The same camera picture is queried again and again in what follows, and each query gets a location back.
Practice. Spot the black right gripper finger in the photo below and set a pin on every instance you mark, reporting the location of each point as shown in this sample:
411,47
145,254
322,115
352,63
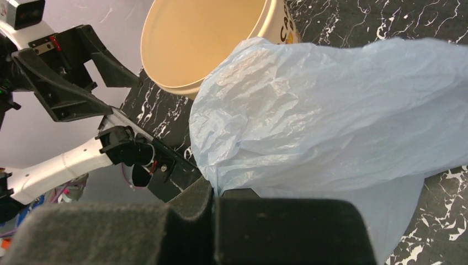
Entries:
177,232
65,94
111,70
249,229

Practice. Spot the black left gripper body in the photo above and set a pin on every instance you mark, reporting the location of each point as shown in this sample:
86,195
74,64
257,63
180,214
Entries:
66,43

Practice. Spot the beige round trash bin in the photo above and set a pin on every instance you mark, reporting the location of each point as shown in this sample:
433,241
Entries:
183,41

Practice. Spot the translucent blue plastic trash bag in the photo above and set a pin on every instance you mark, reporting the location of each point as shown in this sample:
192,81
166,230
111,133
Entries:
367,124

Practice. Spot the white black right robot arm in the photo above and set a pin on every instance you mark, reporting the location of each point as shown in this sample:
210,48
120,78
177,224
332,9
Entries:
21,188

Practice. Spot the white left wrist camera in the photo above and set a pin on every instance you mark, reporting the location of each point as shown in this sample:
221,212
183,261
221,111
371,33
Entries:
22,22

